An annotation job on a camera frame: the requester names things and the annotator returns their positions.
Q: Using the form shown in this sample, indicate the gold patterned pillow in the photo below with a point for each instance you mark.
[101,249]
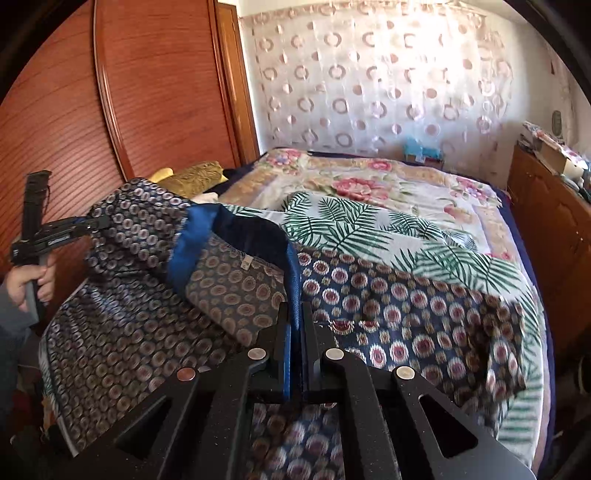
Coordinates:
[194,177]

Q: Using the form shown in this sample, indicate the wooden sideboard cabinet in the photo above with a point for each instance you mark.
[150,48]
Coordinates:
[549,221]

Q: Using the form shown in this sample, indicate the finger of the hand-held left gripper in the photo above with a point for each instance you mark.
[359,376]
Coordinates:
[94,224]

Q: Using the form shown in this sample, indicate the sheer circle-patterned curtain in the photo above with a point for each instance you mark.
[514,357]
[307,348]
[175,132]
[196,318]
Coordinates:
[378,74]

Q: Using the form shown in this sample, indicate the cardboard box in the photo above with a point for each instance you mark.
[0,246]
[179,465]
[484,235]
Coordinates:
[556,154]

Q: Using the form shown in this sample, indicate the palm leaf printed sheet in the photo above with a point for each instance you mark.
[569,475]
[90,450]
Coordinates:
[369,230]

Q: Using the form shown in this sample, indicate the teal tissue box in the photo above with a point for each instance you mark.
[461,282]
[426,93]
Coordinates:
[422,153]

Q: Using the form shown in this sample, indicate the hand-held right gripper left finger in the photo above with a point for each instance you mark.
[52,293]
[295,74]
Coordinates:
[287,364]

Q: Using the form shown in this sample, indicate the navy circle-patterned shirt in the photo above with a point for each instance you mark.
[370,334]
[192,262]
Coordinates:
[194,295]

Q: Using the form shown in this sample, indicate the yellow plush toy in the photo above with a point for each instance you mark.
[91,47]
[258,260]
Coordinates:
[160,175]

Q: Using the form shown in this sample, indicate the wooden louvred wardrobe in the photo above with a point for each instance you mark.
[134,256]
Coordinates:
[138,92]

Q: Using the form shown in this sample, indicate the person's left forearm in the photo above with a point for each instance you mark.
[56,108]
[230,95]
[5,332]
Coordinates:
[14,309]

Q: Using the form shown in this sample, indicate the person's left hand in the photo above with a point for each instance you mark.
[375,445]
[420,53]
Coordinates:
[27,279]

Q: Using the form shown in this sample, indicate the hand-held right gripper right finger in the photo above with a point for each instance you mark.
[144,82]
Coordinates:
[318,369]

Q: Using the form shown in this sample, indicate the white pillow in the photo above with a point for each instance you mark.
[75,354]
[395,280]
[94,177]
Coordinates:
[205,197]

